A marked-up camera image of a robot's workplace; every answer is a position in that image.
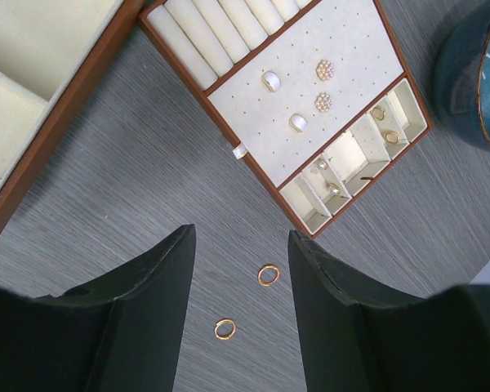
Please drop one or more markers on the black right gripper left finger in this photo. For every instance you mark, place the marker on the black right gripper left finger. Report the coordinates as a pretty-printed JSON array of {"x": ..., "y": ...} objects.
[{"x": 121, "y": 331}]

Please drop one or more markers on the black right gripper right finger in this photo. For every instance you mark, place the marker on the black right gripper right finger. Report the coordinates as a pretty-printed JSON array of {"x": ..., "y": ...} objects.
[{"x": 358, "y": 334}]

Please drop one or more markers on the brown jewelry box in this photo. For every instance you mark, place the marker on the brown jewelry box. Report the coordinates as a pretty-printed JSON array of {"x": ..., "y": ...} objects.
[{"x": 52, "y": 55}]

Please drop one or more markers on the brown jewelry tray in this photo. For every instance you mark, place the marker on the brown jewelry tray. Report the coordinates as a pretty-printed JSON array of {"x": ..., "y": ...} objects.
[{"x": 220, "y": 50}]

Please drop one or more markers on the pearl earrings in compartment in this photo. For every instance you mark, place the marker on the pearl earrings in compartment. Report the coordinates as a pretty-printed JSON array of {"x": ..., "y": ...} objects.
[{"x": 324, "y": 180}]

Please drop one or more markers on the silver stud earring lower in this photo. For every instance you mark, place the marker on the silver stud earring lower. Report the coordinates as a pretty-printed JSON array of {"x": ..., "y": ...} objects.
[{"x": 298, "y": 123}]

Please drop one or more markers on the silver stud earring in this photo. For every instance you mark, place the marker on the silver stud earring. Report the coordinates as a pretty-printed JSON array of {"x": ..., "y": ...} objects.
[
  {"x": 298, "y": 123},
  {"x": 271, "y": 80}
]

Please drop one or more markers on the gold earrings in compartment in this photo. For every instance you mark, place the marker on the gold earrings in compartment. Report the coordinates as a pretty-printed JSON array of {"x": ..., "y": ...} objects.
[{"x": 386, "y": 123}]

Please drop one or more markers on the pearl cluster earring right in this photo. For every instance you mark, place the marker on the pearl cluster earring right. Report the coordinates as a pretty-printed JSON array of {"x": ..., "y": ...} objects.
[{"x": 323, "y": 102}]

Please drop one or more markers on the pearl cluster earring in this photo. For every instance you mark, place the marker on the pearl cluster earring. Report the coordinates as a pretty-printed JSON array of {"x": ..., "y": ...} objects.
[
  {"x": 323, "y": 102},
  {"x": 324, "y": 70}
]

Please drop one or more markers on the pearl cluster earring left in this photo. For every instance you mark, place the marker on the pearl cluster earring left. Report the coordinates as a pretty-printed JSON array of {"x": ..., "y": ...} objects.
[{"x": 324, "y": 70}]

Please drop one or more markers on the silver stud earring upper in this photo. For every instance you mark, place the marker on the silver stud earring upper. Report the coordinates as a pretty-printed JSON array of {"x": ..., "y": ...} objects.
[{"x": 271, "y": 80}]

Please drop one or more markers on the blue ceramic bowl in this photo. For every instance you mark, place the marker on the blue ceramic bowl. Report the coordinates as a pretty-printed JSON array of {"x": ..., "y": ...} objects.
[{"x": 461, "y": 81}]

